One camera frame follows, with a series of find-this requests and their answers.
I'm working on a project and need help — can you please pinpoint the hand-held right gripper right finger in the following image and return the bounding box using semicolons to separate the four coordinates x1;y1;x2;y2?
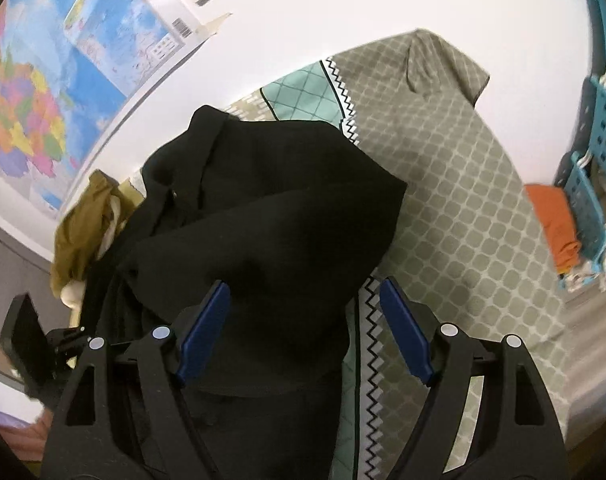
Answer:
379;275;570;480

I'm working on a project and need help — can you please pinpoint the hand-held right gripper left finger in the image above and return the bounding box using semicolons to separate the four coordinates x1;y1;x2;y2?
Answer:
42;280;232;480

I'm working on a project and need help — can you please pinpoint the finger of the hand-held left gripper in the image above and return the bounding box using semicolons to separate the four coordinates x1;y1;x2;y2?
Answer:
45;326;92;362

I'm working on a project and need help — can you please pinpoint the black garment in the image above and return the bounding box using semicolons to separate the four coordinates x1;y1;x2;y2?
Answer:
78;105;408;480

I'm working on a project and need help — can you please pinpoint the person's left forearm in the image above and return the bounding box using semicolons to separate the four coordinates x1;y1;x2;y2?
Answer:
0;402;58;472

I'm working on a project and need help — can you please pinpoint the grey door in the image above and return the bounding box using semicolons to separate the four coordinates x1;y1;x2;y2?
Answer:
0;220;60;383

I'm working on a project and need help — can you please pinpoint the mustard yellow garment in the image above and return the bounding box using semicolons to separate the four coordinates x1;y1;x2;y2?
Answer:
50;170;146;306

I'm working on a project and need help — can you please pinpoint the grey lattice patterned blanket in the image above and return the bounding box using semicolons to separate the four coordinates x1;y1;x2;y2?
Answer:
223;29;570;480

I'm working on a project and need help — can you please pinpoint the orange cloth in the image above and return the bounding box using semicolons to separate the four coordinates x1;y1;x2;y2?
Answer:
524;183;584;274

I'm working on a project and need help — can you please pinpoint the white cloth in rack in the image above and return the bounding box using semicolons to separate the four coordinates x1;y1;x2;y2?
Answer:
565;207;606;292

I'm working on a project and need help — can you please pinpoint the large colourful world map poster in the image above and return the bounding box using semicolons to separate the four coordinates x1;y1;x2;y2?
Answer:
0;0;130;221

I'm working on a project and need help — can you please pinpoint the small blue map poster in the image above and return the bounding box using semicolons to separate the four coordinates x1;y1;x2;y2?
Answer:
63;0;234;111

